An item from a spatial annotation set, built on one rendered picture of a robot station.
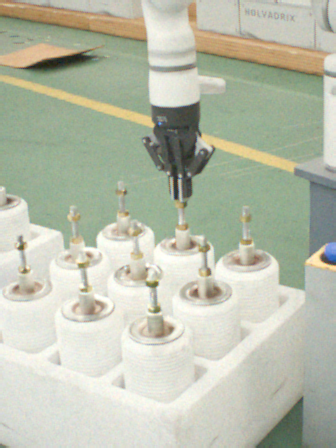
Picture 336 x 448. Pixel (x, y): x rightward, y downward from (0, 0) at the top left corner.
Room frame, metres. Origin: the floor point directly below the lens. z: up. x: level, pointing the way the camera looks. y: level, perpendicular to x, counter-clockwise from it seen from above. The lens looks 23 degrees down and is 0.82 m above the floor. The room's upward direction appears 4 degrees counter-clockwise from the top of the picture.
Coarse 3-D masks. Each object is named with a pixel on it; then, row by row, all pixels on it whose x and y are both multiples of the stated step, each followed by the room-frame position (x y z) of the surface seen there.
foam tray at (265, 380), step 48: (288, 288) 1.20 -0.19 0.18; (0, 336) 1.13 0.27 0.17; (288, 336) 1.11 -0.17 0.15; (0, 384) 1.06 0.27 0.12; (48, 384) 1.00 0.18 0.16; (96, 384) 0.97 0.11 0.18; (240, 384) 1.00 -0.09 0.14; (288, 384) 1.12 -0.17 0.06; (0, 432) 1.08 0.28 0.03; (48, 432) 1.01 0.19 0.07; (96, 432) 0.95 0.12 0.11; (144, 432) 0.90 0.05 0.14; (192, 432) 0.90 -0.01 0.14; (240, 432) 1.00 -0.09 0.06
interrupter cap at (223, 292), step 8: (216, 280) 1.10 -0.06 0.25; (184, 288) 1.09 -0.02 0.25; (192, 288) 1.09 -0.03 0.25; (216, 288) 1.08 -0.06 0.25; (224, 288) 1.08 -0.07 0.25; (184, 296) 1.06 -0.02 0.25; (192, 296) 1.06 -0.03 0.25; (200, 296) 1.07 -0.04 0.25; (216, 296) 1.06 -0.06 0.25; (224, 296) 1.06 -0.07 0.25; (192, 304) 1.04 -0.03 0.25; (200, 304) 1.04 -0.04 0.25; (208, 304) 1.04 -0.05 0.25; (216, 304) 1.04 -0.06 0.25
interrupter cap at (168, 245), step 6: (168, 240) 1.26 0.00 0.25; (174, 240) 1.26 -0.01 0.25; (192, 240) 1.25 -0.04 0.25; (198, 240) 1.25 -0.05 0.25; (162, 246) 1.24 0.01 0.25; (168, 246) 1.24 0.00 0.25; (174, 246) 1.24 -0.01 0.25; (192, 246) 1.24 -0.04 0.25; (168, 252) 1.21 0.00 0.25; (174, 252) 1.21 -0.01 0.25; (180, 252) 1.21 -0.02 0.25; (186, 252) 1.21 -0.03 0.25; (192, 252) 1.20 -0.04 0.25; (198, 252) 1.21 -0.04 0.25
